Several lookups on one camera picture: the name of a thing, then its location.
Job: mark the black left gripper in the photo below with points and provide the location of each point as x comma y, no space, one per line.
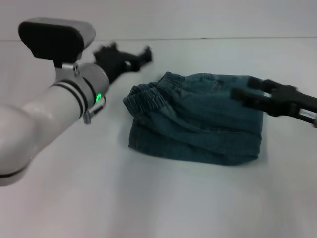
112,62

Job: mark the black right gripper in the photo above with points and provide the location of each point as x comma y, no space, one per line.
292,104

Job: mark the blue denim shorts with print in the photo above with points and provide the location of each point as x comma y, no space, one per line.
198,116

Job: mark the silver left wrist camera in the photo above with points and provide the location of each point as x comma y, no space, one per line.
54,37

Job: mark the white and silver left arm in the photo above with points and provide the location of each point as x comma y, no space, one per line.
44,119

